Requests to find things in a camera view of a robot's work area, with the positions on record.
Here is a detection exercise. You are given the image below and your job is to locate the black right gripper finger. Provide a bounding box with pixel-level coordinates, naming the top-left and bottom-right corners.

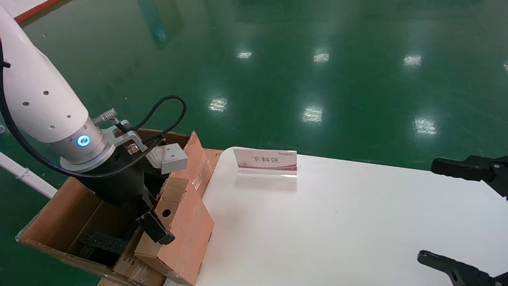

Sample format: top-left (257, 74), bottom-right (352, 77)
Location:
top-left (431, 155), bottom-right (508, 199)
top-left (417, 250), bottom-right (508, 286)

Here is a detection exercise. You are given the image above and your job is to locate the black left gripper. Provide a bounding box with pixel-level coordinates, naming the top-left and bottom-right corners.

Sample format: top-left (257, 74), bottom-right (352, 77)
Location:
top-left (75, 149), bottom-right (175, 245)

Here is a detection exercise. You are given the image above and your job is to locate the small cardboard box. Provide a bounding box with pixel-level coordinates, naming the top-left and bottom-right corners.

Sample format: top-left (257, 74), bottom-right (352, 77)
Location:
top-left (134, 177), bottom-right (215, 286)

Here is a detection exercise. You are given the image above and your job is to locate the large open cardboard box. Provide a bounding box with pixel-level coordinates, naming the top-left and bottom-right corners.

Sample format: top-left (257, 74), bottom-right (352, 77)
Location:
top-left (16, 128), bottom-right (217, 286)

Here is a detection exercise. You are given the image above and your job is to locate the acrylic sign with red stripe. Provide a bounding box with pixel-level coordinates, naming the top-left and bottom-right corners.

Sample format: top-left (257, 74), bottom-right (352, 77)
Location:
top-left (233, 148), bottom-right (298, 178)

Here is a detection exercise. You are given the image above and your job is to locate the white plastic pipe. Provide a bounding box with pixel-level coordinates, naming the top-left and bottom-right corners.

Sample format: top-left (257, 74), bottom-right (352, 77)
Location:
top-left (0, 152), bottom-right (58, 199)

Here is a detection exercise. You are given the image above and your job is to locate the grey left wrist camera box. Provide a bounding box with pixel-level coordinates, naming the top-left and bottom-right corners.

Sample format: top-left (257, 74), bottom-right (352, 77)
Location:
top-left (148, 144), bottom-right (188, 175)

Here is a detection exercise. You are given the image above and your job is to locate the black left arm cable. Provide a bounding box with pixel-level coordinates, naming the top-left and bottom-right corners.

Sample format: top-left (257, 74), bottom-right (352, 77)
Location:
top-left (0, 38), bottom-right (187, 178)

